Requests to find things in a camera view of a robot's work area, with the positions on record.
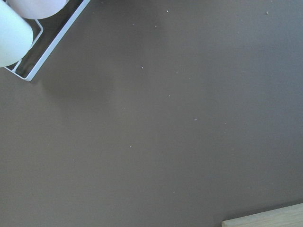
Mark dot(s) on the pastel pink cup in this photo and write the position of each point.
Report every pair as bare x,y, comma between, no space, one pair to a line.
36,9

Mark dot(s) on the white cup rack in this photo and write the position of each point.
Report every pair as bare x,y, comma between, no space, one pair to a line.
47,33

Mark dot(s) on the wooden cutting board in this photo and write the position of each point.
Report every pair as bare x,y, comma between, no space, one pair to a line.
291,216

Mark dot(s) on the pastel green cup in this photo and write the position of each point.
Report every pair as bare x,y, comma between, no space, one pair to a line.
16,36

